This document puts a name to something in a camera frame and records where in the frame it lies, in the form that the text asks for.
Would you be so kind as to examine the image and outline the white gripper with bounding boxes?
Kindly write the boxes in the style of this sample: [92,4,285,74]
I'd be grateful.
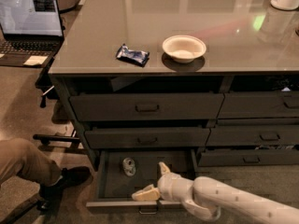
[132,161,193,203]

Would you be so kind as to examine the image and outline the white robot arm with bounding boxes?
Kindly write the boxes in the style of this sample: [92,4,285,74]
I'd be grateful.
[132,162,299,224]

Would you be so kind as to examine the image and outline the open bottom left drawer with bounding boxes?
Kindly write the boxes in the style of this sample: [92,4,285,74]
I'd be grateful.
[86,148,196,215]

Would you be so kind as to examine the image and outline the middle left drawer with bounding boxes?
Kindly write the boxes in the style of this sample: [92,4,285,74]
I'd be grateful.
[85,127,210,149]

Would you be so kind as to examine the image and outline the bottom right drawer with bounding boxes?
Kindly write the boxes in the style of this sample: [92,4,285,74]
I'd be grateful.
[198,149,299,167]

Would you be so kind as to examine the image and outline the middle right drawer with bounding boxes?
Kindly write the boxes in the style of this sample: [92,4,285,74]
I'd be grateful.
[206,125,299,147]

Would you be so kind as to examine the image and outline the top left drawer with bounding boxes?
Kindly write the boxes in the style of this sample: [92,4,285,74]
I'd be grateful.
[69,93,223,121]

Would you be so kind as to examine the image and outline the top right drawer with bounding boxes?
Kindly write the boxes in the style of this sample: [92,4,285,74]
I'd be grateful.
[219,91,299,119]

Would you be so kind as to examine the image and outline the black shoe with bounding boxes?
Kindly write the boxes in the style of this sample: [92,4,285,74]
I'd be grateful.
[37,166,91,211]

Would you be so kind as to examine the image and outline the blue snack wrapper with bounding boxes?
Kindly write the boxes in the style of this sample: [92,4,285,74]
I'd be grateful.
[116,44,150,67]

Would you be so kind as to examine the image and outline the white paper bowl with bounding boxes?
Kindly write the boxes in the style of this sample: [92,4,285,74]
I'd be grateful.
[162,35,206,63]

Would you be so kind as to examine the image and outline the person's leg khaki trousers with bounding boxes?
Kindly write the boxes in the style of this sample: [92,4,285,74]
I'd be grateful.
[0,138,62,187]

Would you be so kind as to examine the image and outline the white sticky note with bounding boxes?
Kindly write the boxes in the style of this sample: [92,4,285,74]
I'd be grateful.
[23,56,47,66]

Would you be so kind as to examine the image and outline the open laptop computer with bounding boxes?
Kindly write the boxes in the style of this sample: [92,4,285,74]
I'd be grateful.
[0,0,64,67]

